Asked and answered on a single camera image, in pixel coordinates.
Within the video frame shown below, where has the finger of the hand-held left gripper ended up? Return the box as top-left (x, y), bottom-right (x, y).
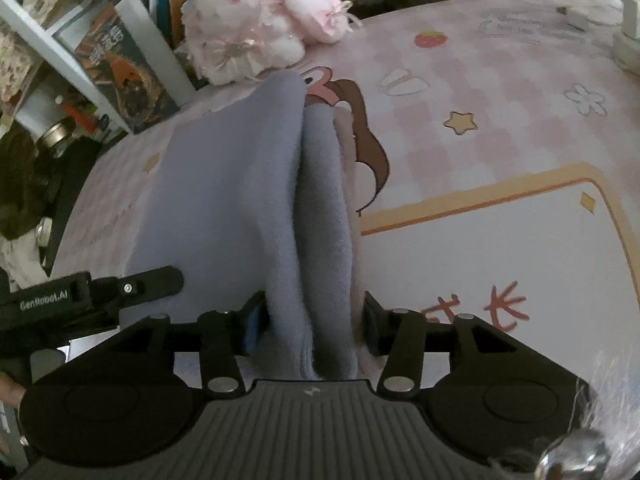
top-left (90, 265), bottom-right (184, 314)

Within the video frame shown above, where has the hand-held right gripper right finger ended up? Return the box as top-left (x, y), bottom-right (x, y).
top-left (362, 290), bottom-right (522, 396)

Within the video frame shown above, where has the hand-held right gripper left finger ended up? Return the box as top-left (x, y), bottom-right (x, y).
top-left (107, 290), bottom-right (268, 400)

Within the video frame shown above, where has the lavender and beige knit sweater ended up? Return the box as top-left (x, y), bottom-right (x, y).
top-left (122, 71), bottom-right (374, 382)

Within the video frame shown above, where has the person's left hand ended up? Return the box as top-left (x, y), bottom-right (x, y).
top-left (0, 376), bottom-right (27, 407)

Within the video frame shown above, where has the olive bag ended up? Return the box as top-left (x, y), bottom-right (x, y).
top-left (0, 125), bottom-right (52, 242)

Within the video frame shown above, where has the round metal tin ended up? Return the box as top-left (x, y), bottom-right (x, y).
top-left (35, 120), bottom-right (77, 159)

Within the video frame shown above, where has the dark book with orange cover art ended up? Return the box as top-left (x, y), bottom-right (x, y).
top-left (52, 0), bottom-right (197, 135)

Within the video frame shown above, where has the white bookshelf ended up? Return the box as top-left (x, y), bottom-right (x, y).
top-left (0, 0), bottom-right (132, 135)

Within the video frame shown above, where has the pink and white plush bunny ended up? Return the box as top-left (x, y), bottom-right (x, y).
top-left (180, 0), bottom-right (354, 87)

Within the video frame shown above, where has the white plug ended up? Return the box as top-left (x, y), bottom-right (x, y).
top-left (565, 6), bottom-right (590, 31)

